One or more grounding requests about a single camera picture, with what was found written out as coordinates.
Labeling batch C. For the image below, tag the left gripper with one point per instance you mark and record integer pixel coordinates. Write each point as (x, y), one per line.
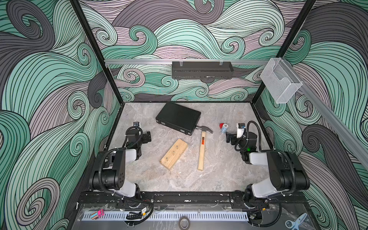
(145, 136)

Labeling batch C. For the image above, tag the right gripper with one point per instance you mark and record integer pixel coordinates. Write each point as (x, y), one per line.
(230, 137)

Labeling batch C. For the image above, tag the wooden block with nails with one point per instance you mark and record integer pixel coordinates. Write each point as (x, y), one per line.
(173, 154)

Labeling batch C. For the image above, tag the wooden handle claw hammer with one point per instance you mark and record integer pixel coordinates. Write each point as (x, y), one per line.
(204, 130)

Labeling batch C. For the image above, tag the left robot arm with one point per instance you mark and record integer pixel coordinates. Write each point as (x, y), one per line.
(109, 169)

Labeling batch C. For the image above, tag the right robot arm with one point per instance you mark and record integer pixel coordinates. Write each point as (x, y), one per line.
(286, 173)

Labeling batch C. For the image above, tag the black hard case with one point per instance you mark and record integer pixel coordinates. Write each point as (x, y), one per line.
(179, 118)

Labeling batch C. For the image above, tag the pink small clip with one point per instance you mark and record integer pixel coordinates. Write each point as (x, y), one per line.
(100, 213)

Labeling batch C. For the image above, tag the tape roll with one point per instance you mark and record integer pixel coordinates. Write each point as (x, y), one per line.
(184, 223)

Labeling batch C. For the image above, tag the blue scissors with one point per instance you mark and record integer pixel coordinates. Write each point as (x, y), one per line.
(294, 225)

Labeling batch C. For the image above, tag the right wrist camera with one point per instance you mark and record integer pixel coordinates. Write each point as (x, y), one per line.
(240, 129)

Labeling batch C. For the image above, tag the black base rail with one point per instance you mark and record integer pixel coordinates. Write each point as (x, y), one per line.
(233, 200)

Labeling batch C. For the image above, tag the clear plastic wall bin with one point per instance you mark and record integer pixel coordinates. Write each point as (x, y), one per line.
(281, 80)

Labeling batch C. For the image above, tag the black wall shelf tray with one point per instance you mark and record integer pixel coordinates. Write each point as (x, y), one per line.
(202, 70)

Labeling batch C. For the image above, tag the white slotted cable duct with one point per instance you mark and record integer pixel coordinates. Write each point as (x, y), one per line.
(173, 216)

